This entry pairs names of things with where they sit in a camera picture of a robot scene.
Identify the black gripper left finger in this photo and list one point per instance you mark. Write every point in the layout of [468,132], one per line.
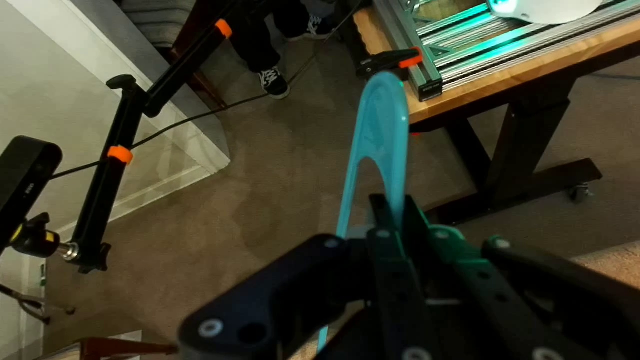
[272,312]

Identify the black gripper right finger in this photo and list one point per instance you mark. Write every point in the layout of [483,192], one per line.
[500,301]

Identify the teal plastic clothing hanger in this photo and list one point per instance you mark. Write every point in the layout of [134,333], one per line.
[381,136]

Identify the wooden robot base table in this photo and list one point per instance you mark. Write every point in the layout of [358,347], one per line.
[503,118]

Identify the beige table cloth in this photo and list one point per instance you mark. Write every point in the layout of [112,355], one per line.
[618,261]

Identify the brown wooden chair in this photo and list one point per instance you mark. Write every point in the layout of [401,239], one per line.
[98,348]

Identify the black shoe of person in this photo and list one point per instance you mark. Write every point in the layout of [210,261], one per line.
[272,83]

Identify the green lit aluminium frame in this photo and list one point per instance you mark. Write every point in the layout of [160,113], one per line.
[488,32]

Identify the black camera tripod stand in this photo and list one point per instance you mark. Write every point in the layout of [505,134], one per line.
[87,249]

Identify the black stereo camera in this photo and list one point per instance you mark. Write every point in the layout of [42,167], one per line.
[26,167]

